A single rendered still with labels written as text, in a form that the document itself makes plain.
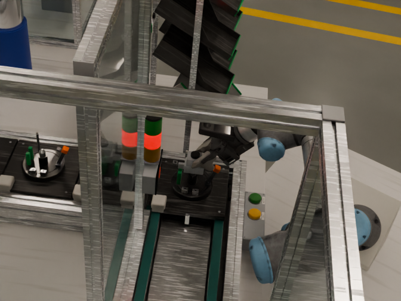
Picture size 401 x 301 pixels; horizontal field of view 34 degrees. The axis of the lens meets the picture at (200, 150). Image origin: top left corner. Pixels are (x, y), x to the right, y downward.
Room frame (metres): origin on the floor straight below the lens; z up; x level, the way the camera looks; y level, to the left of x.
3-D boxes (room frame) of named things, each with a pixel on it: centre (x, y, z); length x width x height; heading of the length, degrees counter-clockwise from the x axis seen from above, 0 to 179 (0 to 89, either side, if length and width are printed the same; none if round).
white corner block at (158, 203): (1.43, 0.11, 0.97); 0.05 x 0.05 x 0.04; 89
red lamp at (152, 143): (1.34, 0.14, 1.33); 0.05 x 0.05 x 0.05
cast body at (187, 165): (1.53, 0.02, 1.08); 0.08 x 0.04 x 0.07; 89
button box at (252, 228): (1.44, -0.20, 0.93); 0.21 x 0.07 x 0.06; 179
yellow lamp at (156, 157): (1.34, 0.14, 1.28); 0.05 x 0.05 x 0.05
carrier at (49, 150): (1.53, 0.52, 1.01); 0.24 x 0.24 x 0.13; 89
